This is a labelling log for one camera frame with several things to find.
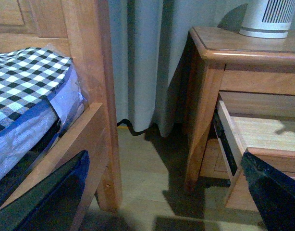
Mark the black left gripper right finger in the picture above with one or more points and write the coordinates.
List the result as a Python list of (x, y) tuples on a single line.
[(272, 191)]

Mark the plastic wrapped blue mattress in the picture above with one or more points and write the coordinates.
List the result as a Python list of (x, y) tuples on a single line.
[(63, 107)]

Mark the grey curtain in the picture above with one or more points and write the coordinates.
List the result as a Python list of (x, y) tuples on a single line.
[(149, 55)]

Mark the wooden drawer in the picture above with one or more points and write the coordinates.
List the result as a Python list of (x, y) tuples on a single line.
[(213, 164), (263, 124)]

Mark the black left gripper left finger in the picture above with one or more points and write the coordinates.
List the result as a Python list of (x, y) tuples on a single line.
[(50, 205)]

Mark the wooden bed frame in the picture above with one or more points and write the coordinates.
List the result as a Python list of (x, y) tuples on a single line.
[(79, 29)]

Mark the black white checkered bedsheet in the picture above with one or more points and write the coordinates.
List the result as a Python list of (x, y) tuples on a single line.
[(28, 76)]

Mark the wooden nightstand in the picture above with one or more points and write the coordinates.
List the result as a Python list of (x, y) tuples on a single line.
[(227, 61)]

